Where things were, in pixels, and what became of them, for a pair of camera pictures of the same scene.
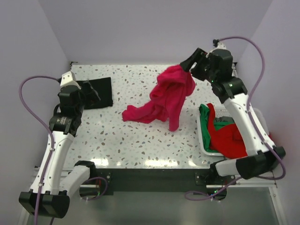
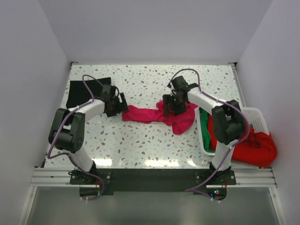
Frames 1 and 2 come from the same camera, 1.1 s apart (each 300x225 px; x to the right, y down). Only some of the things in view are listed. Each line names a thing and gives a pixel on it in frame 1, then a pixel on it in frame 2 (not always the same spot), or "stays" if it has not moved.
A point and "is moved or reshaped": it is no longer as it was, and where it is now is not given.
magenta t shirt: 173,85 is moved or reshaped
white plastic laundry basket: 221,111 stays
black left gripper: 90,97 -> 122,106
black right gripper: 198,56 -> 167,100
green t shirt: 204,114 stays
